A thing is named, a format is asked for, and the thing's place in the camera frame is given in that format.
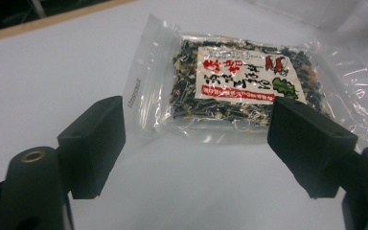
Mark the clear bag of dried seaweed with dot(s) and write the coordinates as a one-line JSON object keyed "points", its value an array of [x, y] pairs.
{"points": [[230, 83]]}

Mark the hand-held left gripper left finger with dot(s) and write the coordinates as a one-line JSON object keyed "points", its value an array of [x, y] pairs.
{"points": [[92, 143]]}

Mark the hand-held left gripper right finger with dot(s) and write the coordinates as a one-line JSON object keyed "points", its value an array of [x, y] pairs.
{"points": [[310, 143]]}

